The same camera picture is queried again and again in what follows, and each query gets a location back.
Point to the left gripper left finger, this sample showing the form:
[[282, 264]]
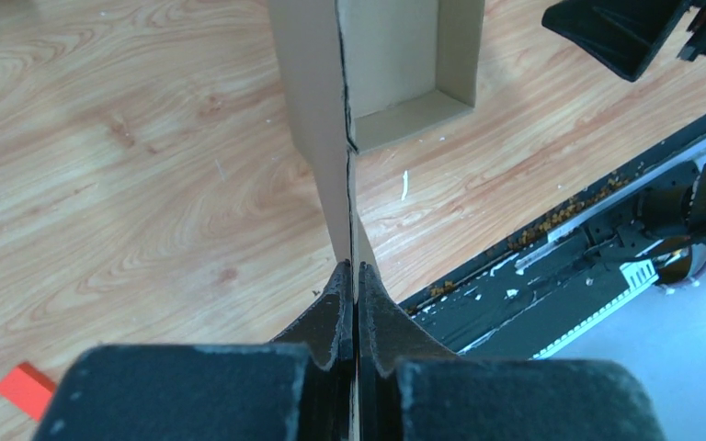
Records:
[[294, 387]]

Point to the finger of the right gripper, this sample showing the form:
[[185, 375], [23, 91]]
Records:
[[624, 36]]

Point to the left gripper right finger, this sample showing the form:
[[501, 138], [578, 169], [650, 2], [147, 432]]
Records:
[[411, 387]]

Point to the cardboard box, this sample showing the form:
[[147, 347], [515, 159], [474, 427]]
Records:
[[362, 75]]

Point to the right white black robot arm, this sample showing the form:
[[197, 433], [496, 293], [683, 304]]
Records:
[[623, 229]]

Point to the small orange block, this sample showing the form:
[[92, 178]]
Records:
[[28, 389]]

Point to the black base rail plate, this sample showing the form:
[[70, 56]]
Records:
[[479, 309]]

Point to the white slotted cable duct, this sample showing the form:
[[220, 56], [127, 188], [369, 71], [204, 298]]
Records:
[[639, 276]]

